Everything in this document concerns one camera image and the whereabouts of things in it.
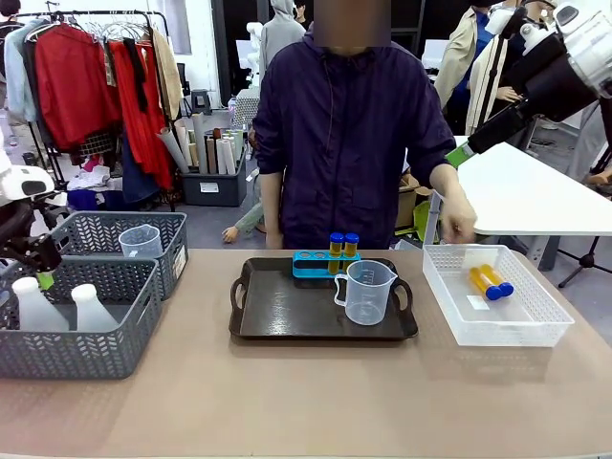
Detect person's right forearm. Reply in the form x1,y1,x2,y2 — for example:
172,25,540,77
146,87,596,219
259,170,285,231

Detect beige paper roll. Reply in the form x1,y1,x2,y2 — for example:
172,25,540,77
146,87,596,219
174,118,193,168

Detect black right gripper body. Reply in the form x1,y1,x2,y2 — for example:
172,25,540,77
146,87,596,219
467,98,539,155

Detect person's left hand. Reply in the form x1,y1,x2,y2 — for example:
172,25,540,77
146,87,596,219
439,200,478,246

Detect clear plastic measuring cup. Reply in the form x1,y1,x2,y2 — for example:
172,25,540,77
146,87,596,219
333,260,399,325
118,224,163,260

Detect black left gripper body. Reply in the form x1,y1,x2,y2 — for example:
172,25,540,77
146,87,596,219
21,232,63,274

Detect person in beige coat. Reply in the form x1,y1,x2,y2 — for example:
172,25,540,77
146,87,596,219
433,0,493,135

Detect black scarf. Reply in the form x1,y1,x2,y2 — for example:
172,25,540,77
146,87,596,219
122,37,149,114

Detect yellow test tube blue cap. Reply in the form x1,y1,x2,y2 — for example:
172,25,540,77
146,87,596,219
479,263,515,297
343,232,361,273
468,266,503,301
328,232,345,276

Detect red dress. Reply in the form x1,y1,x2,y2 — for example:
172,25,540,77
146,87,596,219
107,40,176,190

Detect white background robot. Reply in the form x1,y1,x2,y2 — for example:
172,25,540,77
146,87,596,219
247,21,264,73

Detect dark plastic stool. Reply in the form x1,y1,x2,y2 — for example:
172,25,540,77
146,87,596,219
190,89,212,116

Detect beige garment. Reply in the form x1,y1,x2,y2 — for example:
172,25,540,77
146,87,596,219
150,28,184,120

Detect person's left forearm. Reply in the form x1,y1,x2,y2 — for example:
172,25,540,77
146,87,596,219
428,162,468,216

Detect mannequin lying on floor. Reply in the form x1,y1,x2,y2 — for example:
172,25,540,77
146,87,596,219
222,176,267,244

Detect red jacket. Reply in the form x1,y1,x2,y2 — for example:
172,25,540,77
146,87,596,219
33,23,123,152

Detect tall grey paper roll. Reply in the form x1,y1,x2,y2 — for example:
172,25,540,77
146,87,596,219
191,113,209,176

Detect black storage bin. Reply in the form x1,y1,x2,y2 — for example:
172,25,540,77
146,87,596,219
180,147,249,208

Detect person in grey hoodie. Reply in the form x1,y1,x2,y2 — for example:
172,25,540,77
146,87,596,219
259,0,307,87

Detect white side table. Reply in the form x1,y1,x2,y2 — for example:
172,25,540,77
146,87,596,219
432,135,612,272

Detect white perforated box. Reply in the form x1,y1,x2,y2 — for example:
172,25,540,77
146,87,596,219
237,90,262,128

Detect grey basket with label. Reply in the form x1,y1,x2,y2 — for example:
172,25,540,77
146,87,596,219
50,211,189,301

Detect cardboard box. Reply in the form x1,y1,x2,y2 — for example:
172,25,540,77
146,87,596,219
395,172,434,230

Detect pile of clothes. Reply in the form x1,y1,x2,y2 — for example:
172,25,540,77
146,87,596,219
66,162,125,211

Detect grey plastic lattice basket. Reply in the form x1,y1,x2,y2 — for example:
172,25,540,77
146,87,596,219
0,256,164,381

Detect blue test tube rack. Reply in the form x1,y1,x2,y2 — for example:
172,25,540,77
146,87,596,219
292,251,362,279

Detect green plastic container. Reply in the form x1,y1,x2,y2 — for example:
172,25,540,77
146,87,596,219
411,200,434,245

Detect light blue garment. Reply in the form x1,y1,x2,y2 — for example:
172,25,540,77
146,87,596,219
3,18,49,123

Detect black tripod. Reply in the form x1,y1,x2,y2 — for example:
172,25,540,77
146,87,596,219
557,142,612,288

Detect dark blue garment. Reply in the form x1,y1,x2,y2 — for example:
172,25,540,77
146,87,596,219
121,138,162,205

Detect white plastic bottle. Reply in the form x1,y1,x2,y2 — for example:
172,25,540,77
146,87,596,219
70,283,120,332
11,275,71,333

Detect wire grid basket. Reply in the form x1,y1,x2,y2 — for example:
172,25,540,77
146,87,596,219
78,131,119,159

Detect person in purple jacket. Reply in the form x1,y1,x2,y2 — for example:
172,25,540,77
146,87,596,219
251,0,458,251

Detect white clear plastic basket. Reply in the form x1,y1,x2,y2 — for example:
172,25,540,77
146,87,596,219
422,243,575,348

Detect dark brown serving tray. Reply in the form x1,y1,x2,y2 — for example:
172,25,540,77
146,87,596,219
229,256,420,341

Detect black metal clothes rack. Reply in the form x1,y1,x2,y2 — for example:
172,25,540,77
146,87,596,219
18,9,178,211

